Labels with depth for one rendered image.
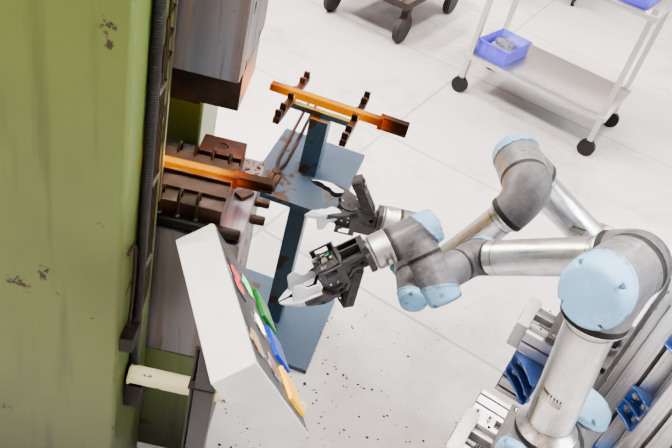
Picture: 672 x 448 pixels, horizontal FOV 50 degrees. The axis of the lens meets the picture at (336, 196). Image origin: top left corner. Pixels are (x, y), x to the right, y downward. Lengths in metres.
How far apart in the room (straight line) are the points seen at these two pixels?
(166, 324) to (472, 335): 1.49
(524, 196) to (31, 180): 1.04
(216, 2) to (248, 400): 0.74
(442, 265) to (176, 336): 0.88
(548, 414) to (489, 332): 1.78
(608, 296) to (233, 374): 0.59
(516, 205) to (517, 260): 0.25
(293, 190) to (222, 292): 1.05
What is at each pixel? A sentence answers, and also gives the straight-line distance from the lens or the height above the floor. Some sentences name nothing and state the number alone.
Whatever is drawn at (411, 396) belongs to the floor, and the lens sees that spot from 2.78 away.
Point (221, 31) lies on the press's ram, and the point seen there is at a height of 1.47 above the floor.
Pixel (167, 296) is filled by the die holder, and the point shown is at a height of 0.69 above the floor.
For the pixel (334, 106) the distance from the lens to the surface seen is 2.23.
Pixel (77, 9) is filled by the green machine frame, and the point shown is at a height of 1.58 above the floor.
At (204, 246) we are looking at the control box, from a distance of 1.36.
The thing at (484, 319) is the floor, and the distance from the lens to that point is 3.19.
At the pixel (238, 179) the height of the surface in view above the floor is 1.01.
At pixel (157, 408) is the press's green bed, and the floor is 0.20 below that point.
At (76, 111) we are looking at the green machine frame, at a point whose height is 1.39.
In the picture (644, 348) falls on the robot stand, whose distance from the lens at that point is 1.68.
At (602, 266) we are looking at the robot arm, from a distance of 1.18.
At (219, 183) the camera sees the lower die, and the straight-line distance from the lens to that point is 1.83.
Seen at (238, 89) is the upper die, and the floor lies 1.32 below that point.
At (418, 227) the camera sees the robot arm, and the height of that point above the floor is 1.23.
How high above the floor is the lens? 2.10
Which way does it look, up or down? 36 degrees down
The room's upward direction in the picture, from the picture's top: 15 degrees clockwise
